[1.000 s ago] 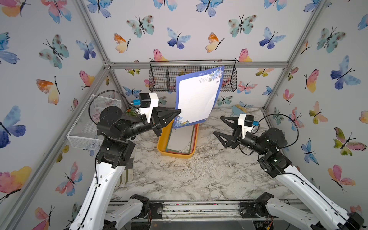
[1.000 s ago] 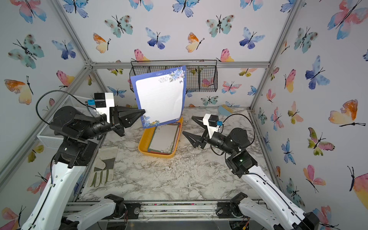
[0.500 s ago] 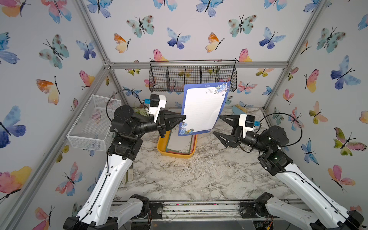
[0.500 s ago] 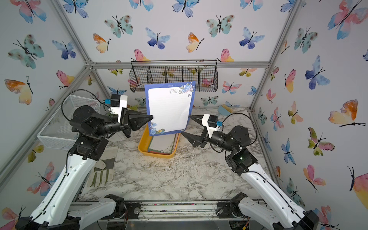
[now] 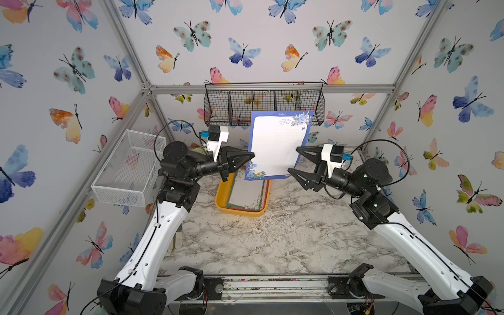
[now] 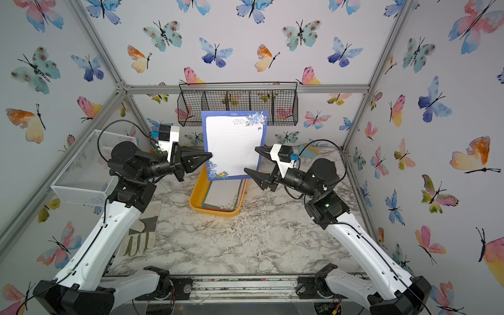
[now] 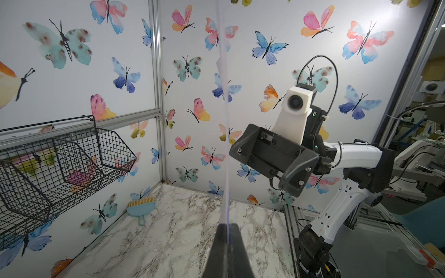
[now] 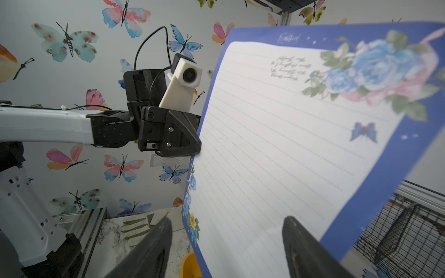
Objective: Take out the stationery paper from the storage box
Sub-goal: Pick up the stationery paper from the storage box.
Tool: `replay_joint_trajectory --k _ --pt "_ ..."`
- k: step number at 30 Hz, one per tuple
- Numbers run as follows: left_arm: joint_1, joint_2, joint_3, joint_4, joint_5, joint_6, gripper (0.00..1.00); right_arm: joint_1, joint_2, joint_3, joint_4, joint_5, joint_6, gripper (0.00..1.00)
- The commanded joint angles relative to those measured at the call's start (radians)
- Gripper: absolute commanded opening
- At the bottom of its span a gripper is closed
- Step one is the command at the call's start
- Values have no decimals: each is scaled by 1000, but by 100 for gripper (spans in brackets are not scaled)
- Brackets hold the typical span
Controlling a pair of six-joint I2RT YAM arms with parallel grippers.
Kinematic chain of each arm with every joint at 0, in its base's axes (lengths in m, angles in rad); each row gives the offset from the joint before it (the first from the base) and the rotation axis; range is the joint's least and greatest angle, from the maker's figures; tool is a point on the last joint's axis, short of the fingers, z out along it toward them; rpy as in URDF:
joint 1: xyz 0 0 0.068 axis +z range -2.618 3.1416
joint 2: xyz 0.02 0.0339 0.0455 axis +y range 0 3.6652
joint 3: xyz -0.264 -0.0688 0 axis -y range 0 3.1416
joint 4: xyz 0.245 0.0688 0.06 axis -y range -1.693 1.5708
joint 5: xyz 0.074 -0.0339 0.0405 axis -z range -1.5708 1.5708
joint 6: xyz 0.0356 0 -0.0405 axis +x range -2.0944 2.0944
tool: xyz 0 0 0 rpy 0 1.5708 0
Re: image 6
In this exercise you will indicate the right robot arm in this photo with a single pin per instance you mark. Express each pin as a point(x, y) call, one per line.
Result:
point(329, 212)

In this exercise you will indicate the blue floral stationery paper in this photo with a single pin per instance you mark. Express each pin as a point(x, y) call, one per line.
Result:
point(232, 137)

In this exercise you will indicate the yellow plastic storage box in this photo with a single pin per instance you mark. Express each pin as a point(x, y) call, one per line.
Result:
point(200, 191)

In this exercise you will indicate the small blue dustpan brush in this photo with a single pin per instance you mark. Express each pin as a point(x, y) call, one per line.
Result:
point(308, 151)

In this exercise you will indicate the black wire wall basket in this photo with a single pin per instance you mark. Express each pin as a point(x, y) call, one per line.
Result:
point(280, 99)

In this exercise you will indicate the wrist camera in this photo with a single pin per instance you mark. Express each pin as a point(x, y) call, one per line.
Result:
point(166, 137)
point(284, 158)

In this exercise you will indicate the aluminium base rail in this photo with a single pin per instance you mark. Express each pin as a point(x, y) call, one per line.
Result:
point(244, 289)

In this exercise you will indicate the white green work glove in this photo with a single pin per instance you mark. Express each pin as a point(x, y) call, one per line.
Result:
point(142, 234)

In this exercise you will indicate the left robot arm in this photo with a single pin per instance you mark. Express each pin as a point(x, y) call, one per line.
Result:
point(135, 170)

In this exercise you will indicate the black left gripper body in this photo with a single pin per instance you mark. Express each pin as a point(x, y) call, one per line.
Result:
point(176, 168)

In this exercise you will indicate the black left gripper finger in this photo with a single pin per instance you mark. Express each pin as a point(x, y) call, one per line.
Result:
point(186, 149)
point(192, 160)

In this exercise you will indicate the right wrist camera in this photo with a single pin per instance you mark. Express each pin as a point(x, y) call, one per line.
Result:
point(284, 158)

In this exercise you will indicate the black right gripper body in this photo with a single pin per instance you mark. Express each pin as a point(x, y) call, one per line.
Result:
point(279, 178)

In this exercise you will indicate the green floral stationery paper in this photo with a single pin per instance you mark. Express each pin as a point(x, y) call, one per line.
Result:
point(224, 195)

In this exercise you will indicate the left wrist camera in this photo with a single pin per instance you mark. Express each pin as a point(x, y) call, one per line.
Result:
point(166, 137)

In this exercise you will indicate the white mesh wall basket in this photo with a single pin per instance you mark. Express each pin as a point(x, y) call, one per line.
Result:
point(85, 179)

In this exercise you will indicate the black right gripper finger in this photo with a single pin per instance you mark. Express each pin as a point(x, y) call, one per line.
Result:
point(264, 151)
point(261, 179)

